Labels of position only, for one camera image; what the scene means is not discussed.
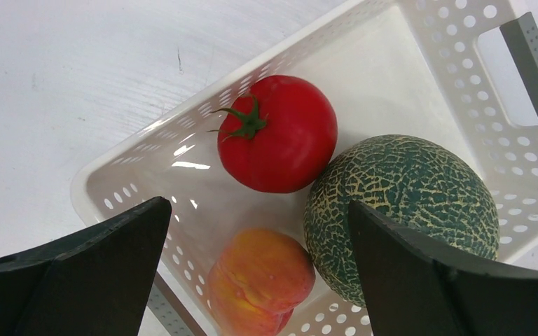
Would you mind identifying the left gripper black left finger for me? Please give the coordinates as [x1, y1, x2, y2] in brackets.
[0, 197, 172, 335]

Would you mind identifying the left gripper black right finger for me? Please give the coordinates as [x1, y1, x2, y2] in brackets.
[348, 201, 538, 335]

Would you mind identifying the fake green netted melon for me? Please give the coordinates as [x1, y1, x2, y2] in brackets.
[303, 134, 499, 306]

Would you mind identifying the fake peach orange red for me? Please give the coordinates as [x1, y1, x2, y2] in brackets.
[207, 228, 316, 335]

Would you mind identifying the fake red tomato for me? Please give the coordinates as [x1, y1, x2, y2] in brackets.
[215, 75, 338, 194]

